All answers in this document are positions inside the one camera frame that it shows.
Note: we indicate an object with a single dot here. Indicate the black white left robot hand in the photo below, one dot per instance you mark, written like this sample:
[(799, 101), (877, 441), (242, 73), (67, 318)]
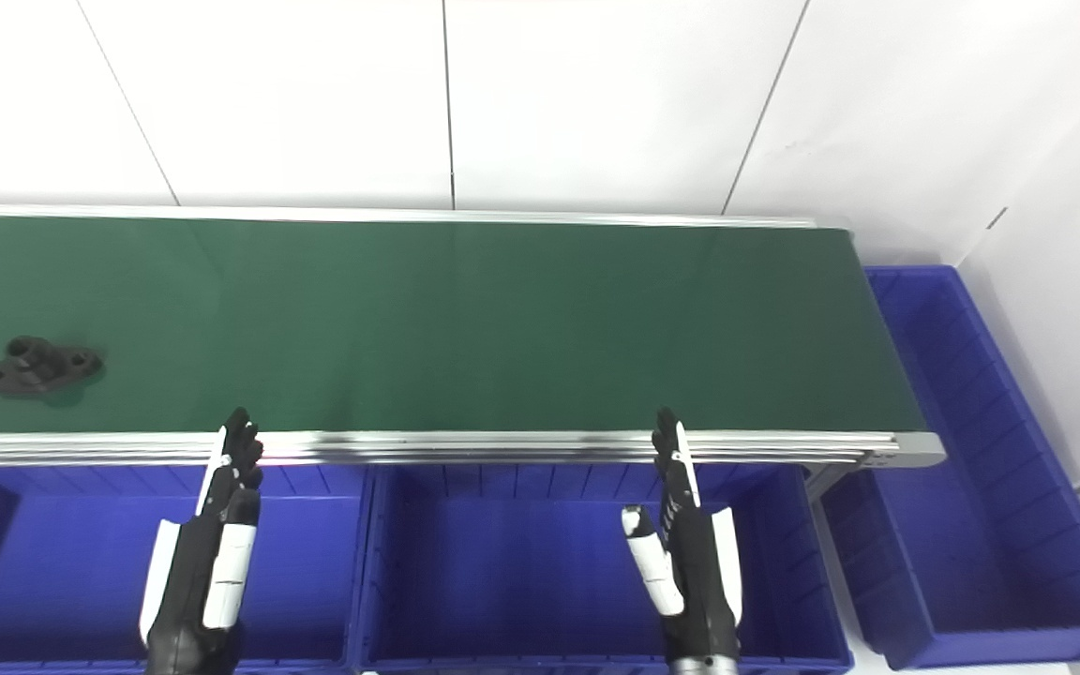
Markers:
[(193, 581)]

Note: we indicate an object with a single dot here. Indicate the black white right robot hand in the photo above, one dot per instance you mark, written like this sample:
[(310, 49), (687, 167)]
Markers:
[(699, 581)]

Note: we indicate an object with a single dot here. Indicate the long blue plastic bin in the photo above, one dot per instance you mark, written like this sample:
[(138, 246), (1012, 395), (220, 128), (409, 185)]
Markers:
[(990, 525)]

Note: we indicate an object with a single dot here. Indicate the green conveyor belt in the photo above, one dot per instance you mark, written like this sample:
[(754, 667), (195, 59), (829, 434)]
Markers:
[(502, 448), (465, 328)]

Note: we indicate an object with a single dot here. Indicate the black mechanical bracket part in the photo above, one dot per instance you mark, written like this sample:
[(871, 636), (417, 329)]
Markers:
[(38, 367)]

